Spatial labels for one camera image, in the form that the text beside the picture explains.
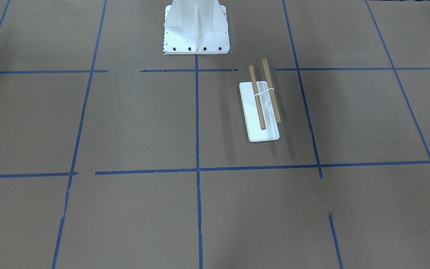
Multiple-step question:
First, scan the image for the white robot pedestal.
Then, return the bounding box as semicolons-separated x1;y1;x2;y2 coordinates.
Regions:
163;0;230;55

